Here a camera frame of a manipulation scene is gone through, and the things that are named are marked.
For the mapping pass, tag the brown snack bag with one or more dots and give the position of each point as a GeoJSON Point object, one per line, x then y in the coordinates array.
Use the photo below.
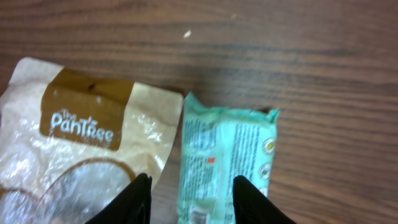
{"type": "Point", "coordinates": [71, 143]}

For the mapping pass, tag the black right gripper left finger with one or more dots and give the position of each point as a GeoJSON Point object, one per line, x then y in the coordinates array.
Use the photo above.
{"type": "Point", "coordinates": [131, 206]}

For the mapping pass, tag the teal wet wipes pack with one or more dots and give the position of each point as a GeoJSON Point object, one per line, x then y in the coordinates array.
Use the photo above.
{"type": "Point", "coordinates": [218, 144]}

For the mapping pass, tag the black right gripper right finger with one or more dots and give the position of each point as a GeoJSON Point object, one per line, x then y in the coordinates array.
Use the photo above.
{"type": "Point", "coordinates": [252, 207]}

